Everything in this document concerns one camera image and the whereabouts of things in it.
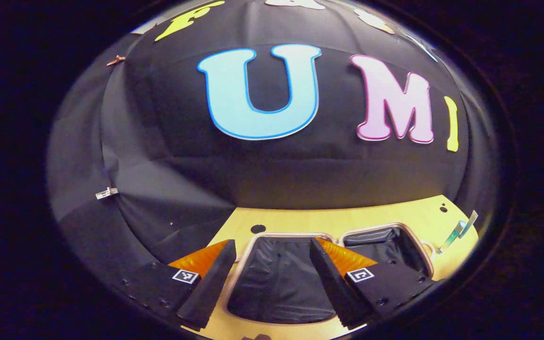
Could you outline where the black backdrop cloth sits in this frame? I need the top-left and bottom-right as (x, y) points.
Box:
(48, 0), (494, 284)

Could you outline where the pale pink suitcase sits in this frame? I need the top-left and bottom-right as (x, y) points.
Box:
(219, 222), (435, 326)

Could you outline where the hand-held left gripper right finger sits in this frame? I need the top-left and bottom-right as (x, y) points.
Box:
(309, 237), (435, 330)

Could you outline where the silver teal skin care tube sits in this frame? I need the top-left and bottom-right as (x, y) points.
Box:
(436, 210), (479, 255)

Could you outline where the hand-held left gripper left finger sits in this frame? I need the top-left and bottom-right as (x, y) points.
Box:
(120, 239), (237, 331)

